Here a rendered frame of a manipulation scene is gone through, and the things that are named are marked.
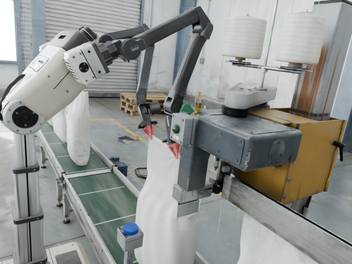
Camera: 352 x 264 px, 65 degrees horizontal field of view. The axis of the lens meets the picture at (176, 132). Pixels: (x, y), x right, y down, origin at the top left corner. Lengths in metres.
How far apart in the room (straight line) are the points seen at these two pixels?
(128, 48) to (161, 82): 8.52
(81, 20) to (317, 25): 7.76
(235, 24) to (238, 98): 0.35
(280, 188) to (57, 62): 0.96
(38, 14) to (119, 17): 2.23
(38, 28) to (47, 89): 6.64
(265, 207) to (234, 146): 0.27
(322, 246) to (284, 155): 0.26
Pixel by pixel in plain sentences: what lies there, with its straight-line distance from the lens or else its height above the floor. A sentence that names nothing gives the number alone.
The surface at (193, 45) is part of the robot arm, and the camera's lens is 1.30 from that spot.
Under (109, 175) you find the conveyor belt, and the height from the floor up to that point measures 0.38.
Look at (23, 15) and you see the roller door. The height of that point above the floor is 2.03.
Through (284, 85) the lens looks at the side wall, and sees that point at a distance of 6.99.
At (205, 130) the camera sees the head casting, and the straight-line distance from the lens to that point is 0.85.
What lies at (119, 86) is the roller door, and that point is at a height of 0.36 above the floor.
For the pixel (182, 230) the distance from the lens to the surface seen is 1.30.
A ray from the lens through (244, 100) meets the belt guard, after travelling 0.94.
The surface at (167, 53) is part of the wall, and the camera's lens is 9.63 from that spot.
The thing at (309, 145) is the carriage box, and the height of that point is 1.25.
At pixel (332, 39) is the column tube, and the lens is 1.19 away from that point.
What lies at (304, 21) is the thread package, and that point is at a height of 1.66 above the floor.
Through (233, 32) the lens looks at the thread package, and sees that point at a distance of 1.17.
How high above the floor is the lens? 1.52
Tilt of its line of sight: 16 degrees down
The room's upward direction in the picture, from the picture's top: 6 degrees clockwise
